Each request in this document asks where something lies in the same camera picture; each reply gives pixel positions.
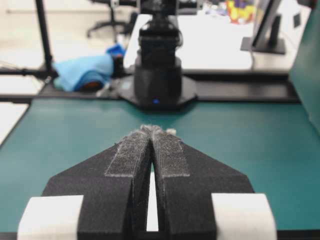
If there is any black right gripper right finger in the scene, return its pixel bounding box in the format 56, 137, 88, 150
149, 129, 278, 240

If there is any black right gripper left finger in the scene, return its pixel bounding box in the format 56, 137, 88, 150
16, 130, 152, 240

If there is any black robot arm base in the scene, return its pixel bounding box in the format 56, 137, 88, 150
117, 0, 197, 110

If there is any blue cloth pile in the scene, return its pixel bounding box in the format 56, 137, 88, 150
52, 43, 126, 92

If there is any white desk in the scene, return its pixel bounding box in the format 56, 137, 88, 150
123, 12, 311, 73

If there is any black computer monitor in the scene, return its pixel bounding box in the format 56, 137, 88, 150
240, 0, 286, 55

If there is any black office chair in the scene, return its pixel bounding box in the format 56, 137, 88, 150
86, 0, 136, 41

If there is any colourful toy pile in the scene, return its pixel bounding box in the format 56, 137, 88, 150
225, 0, 256, 25

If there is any black metal frame pole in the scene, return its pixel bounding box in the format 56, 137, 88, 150
0, 0, 57, 80

